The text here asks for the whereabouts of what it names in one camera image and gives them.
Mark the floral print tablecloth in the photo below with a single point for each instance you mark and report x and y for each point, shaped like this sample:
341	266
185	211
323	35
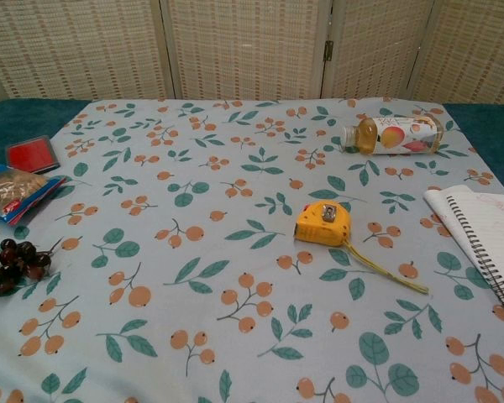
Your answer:
218	302

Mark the woven bamboo screen panel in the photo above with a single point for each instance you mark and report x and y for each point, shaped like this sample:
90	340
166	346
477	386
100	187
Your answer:
243	46
479	46
378	46
67	46

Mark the peach drink plastic bottle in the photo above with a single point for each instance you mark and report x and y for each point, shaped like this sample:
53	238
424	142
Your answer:
403	136

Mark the brass screen hinge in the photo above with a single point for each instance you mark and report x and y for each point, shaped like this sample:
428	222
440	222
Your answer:
328	49

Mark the red ink pad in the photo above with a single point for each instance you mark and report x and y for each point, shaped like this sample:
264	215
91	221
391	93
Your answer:
31	155

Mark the blue snack bag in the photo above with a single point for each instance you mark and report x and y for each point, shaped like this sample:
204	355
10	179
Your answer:
12	189

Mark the dark red grape bunch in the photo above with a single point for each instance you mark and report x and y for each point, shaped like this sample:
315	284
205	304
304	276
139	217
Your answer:
17	262

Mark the white spiral notebook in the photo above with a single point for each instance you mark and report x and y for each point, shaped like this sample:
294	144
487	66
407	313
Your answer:
493	235

